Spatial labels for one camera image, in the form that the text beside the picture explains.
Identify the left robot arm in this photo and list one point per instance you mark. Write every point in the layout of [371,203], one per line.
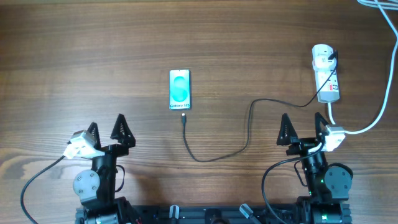
[96,187]

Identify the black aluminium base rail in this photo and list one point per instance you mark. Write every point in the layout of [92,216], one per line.
[289,213]

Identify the Galaxy S25 smartphone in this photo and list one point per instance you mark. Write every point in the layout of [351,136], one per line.
[179,90]

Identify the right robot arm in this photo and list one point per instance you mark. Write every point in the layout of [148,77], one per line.
[328,184]

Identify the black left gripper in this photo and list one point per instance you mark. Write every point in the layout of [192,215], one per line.
[125,140]

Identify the white power strip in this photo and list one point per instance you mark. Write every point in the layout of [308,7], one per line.
[326,81]

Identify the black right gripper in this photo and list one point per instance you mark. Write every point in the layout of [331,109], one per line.
[301,144]

